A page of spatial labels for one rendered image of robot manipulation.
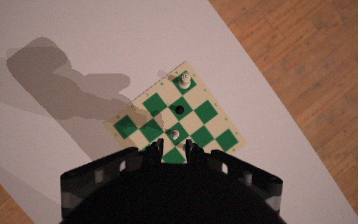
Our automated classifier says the white pawn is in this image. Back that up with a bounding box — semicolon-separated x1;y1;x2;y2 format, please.
170;129;179;140

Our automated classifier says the black pawn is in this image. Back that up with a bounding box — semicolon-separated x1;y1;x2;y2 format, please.
175;106;184;115

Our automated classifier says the green and cream chessboard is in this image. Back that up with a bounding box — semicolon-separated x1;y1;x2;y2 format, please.
104;61;247;164

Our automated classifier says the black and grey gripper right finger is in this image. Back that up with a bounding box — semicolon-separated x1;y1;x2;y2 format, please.
185;139;283;215

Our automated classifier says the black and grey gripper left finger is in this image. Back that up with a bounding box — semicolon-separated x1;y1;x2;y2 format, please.
60;138;164;219

